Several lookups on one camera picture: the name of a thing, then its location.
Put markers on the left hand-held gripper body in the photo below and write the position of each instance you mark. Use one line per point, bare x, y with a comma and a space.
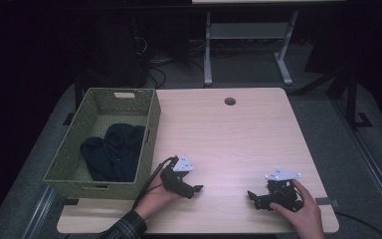
175, 179

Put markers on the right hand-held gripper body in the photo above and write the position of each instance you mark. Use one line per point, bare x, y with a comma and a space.
283, 191

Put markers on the person's left hand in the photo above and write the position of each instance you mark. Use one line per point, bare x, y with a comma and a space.
157, 199

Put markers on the person's right hand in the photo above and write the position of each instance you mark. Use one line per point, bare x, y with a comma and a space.
303, 219

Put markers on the dark navy cloth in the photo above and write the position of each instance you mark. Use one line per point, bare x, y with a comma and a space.
116, 156

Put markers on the green woven basket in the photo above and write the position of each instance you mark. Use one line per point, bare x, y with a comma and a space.
79, 190

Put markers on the black metal stand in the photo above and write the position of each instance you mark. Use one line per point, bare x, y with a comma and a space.
351, 96

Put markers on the dark computer tower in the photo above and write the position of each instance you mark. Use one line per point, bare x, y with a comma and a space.
112, 53

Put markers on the grey table edge bracket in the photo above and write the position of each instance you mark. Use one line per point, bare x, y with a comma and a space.
326, 201

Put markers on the grey metal desk frame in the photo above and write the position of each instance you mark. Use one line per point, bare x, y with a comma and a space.
245, 31

